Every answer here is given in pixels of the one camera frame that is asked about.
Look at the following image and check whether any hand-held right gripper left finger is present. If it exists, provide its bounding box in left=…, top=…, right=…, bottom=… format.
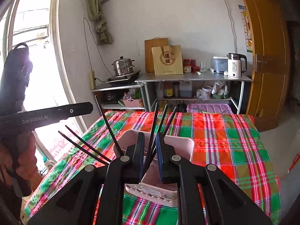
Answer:
left=27, top=132, right=146, bottom=225

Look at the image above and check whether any clear blue plastic canister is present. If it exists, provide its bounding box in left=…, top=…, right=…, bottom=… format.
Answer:
left=212, top=56, right=229, bottom=74

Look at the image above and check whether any wooden cutting board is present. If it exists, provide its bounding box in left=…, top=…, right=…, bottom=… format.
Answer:
left=144, top=38, right=169, bottom=73

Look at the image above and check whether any small steel stand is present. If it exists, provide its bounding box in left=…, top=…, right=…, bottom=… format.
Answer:
left=91, top=83, right=146, bottom=110

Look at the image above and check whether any small pink woven basket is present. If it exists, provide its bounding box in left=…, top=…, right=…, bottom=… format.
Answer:
left=123, top=92, right=143, bottom=108

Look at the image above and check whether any brown wooden door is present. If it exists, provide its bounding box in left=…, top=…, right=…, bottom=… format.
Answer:
left=235, top=0, right=291, bottom=129

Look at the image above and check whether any black power cable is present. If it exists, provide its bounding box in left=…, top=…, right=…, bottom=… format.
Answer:
left=81, top=0, right=107, bottom=83

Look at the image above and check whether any white framed window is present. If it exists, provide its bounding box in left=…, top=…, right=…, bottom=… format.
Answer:
left=0, top=0, right=88, bottom=169

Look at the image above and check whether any wall poster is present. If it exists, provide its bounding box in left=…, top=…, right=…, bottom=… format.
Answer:
left=238, top=4, right=254, bottom=53

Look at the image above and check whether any dark liquid jug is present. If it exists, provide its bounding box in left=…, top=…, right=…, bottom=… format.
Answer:
left=179, top=81, right=193, bottom=99

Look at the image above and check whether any tied beige curtain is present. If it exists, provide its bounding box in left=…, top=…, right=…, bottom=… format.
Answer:
left=87, top=0, right=113, bottom=45

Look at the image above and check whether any red plastic object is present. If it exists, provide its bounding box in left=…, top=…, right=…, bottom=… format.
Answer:
left=288, top=153, right=300, bottom=174

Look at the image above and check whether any dark cooking pot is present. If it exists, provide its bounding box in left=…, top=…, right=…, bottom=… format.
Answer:
left=103, top=91, right=118, bottom=104

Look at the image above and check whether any purple plastic bin lid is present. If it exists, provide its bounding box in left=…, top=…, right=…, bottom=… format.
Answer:
left=186, top=103, right=233, bottom=115

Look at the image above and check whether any white plastic bag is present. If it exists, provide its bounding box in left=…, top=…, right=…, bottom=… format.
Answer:
left=196, top=88, right=211, bottom=101

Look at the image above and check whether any pink plastic utensil basket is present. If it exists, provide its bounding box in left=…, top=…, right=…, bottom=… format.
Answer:
left=113, top=129, right=195, bottom=208

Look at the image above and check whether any red green plaid tablecloth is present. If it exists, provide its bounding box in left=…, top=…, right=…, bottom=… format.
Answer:
left=22, top=110, right=282, bottom=225

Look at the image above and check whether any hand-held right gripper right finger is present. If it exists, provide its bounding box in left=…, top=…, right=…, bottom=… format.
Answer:
left=155, top=132, right=273, bottom=225

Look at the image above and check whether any white electric kettle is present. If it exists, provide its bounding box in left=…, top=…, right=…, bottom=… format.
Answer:
left=226, top=53, right=248, bottom=79

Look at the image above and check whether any black induction cooker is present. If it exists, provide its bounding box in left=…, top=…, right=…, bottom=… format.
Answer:
left=105, top=70, right=141, bottom=87

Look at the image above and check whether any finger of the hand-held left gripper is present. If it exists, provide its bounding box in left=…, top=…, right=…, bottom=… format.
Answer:
left=53, top=101, right=94, bottom=123

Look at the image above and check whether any person's left hand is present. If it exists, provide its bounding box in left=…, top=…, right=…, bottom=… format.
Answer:
left=14, top=131, right=42, bottom=191

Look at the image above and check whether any tan paper bag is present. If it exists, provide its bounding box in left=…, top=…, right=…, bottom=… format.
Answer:
left=151, top=45, right=184, bottom=76

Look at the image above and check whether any steel kitchen table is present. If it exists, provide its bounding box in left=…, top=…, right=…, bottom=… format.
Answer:
left=135, top=71, right=253, bottom=115

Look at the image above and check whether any white wall cable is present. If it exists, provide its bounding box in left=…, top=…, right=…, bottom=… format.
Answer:
left=217, top=0, right=238, bottom=55

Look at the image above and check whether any steel steamer pot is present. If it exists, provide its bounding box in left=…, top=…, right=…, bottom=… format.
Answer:
left=111, top=56, right=136, bottom=77

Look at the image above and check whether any yellow oil bottle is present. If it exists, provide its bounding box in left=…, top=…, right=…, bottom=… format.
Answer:
left=163, top=82, right=173, bottom=98

